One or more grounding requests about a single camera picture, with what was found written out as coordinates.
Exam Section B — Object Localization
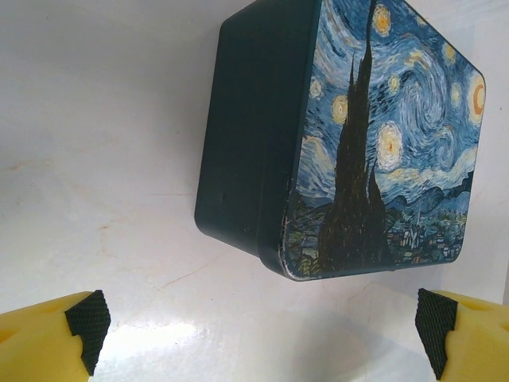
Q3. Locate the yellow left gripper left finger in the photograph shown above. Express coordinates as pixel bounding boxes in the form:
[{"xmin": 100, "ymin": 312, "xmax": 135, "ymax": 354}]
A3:
[{"xmin": 0, "ymin": 290, "xmax": 114, "ymax": 382}]

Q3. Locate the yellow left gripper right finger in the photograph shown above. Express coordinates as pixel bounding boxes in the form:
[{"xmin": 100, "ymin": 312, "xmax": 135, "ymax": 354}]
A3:
[{"xmin": 414, "ymin": 288, "xmax": 509, "ymax": 382}]

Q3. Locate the starry night print box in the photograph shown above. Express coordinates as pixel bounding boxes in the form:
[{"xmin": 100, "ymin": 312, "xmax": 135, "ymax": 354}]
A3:
[{"xmin": 193, "ymin": 0, "xmax": 487, "ymax": 283}]

